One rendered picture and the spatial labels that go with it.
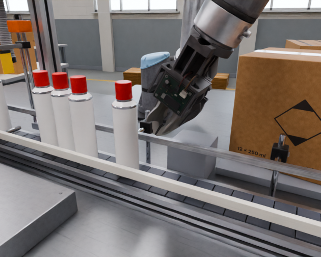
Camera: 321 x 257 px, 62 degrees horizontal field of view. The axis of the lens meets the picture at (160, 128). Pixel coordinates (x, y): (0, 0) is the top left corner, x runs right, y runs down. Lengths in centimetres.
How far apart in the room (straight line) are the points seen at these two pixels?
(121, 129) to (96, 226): 19
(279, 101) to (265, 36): 541
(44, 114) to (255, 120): 51
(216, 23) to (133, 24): 615
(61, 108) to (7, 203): 22
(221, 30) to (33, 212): 43
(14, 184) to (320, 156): 66
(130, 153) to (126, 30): 608
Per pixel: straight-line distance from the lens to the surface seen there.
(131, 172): 55
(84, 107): 59
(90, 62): 712
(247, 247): 52
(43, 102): 69
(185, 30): 97
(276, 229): 50
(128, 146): 55
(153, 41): 637
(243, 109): 69
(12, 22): 84
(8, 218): 55
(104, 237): 53
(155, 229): 54
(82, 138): 62
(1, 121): 87
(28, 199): 58
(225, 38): 39
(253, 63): 66
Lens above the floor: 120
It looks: 22 degrees down
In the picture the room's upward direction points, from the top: straight up
